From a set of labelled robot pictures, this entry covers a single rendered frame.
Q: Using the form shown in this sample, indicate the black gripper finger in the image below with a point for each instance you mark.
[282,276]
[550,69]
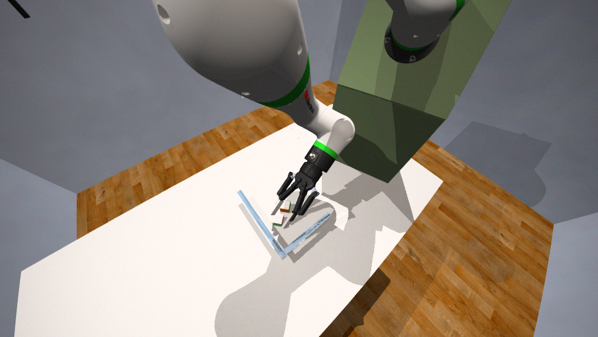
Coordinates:
[299,208]
[283,192]

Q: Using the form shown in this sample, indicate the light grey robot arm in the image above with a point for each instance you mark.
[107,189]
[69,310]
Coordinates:
[258,49]

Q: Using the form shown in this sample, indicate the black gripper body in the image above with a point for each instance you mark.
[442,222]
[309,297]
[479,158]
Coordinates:
[308,174]

